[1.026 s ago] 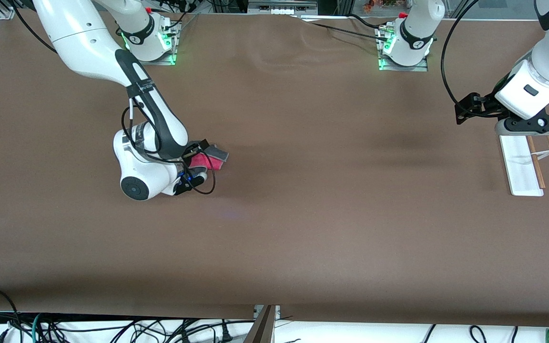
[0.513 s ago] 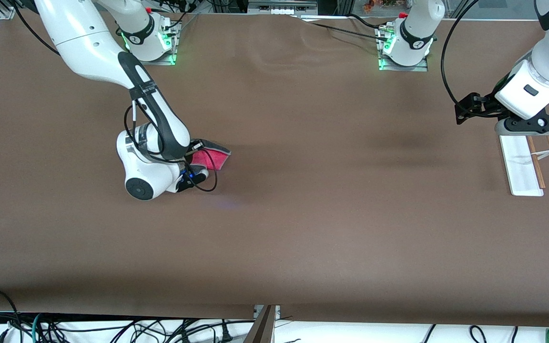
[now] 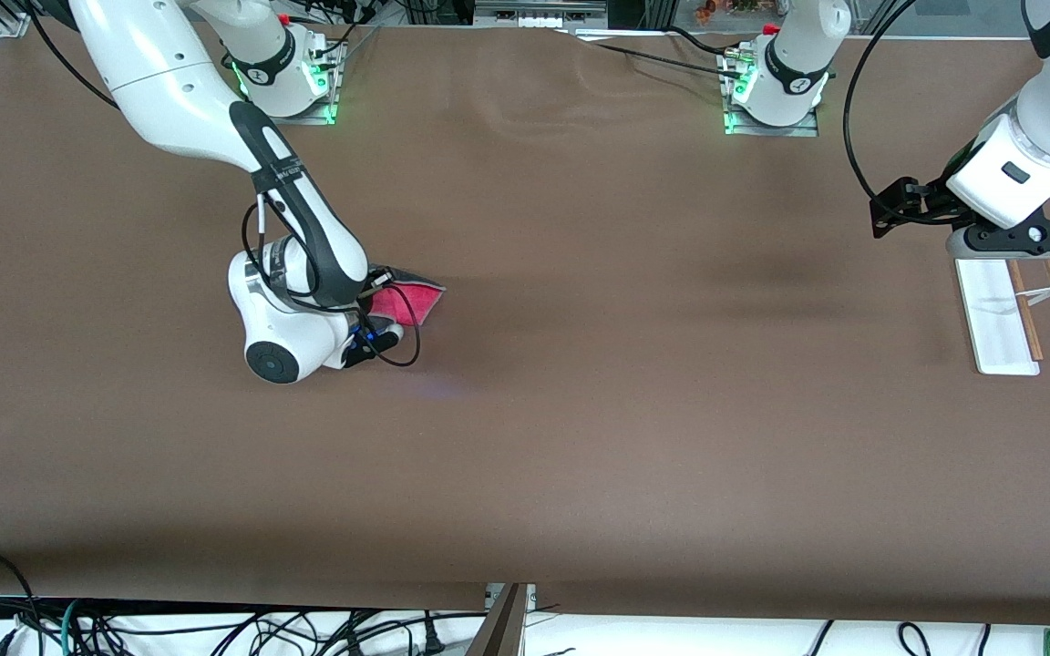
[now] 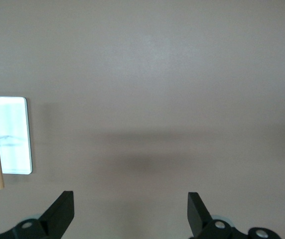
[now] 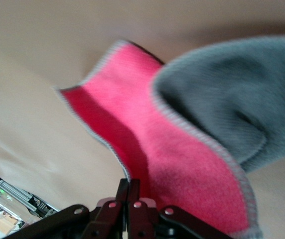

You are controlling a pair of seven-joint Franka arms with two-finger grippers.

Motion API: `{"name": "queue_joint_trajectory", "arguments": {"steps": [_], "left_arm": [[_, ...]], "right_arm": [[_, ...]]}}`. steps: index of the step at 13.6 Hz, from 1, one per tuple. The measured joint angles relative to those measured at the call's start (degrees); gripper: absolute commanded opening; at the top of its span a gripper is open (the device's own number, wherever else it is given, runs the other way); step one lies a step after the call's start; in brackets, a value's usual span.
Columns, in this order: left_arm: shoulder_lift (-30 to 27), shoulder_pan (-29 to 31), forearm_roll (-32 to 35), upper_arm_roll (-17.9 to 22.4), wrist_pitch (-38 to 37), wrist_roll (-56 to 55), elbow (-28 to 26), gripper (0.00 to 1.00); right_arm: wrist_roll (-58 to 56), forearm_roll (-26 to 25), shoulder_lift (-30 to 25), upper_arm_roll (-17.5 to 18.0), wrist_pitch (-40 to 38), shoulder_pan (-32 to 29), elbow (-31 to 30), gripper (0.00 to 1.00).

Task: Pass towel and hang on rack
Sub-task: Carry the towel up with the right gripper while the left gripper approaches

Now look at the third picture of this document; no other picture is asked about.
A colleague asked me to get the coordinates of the grey and pink towel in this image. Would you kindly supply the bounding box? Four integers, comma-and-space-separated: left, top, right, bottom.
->
364, 267, 447, 329

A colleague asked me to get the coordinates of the white rack base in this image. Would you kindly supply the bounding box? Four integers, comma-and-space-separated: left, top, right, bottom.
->
955, 260, 1041, 376

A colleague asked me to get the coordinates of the brown table cover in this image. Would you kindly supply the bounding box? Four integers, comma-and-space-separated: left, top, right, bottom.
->
0, 16, 1050, 630

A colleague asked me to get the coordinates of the brown beam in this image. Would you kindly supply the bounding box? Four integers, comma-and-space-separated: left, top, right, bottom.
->
464, 583, 528, 656

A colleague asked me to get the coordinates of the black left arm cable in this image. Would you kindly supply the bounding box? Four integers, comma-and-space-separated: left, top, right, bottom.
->
842, 0, 927, 206

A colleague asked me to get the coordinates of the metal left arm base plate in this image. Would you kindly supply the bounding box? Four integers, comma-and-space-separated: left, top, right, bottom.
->
721, 50, 820, 138

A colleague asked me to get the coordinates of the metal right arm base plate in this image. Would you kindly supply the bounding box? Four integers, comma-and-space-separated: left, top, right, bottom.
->
241, 41, 344, 126

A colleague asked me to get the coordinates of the aluminium frame with white parts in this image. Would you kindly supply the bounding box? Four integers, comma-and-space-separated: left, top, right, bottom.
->
473, 0, 610, 28

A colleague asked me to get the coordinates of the black cable lying on table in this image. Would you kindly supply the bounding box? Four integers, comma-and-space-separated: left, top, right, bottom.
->
554, 26, 737, 76

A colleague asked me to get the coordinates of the aluminium table bracket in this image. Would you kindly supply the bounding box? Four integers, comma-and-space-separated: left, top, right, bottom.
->
486, 583, 537, 613

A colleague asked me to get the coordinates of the teal floor cable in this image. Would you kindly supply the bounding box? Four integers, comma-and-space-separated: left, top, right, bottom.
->
60, 599, 88, 656

